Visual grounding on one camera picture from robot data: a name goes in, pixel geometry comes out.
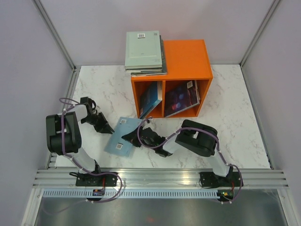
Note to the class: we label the dark galaxy cover book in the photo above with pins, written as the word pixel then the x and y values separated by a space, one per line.
pixel 181 98

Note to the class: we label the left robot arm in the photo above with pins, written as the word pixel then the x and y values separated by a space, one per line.
pixel 64 137

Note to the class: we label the black cover book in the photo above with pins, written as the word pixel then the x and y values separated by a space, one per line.
pixel 145 54

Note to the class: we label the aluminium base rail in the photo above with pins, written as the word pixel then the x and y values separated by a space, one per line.
pixel 155 178

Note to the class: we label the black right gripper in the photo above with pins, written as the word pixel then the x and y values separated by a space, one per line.
pixel 131 138

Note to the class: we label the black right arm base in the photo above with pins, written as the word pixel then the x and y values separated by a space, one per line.
pixel 208 180

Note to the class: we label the aluminium frame post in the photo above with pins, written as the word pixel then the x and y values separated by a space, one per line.
pixel 263 25
pixel 53 31

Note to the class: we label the right aluminium frame post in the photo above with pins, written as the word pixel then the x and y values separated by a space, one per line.
pixel 263 25

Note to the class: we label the grey-green book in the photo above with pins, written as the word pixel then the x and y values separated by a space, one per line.
pixel 143 50

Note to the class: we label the light blue book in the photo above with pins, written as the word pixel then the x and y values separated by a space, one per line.
pixel 116 144

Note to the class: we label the left aluminium frame post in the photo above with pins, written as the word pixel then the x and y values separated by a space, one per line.
pixel 53 31

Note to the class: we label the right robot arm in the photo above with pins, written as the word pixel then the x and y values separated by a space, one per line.
pixel 192 136

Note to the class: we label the Alice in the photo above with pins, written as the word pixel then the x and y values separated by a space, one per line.
pixel 151 73

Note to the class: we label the white slotted cable duct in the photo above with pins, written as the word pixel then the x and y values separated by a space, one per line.
pixel 131 193

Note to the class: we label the orange wooden shelf box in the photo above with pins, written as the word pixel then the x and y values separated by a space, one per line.
pixel 186 60

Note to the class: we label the teal ocean cover book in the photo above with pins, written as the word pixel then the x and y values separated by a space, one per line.
pixel 150 99

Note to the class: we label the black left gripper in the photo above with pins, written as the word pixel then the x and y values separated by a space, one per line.
pixel 102 129

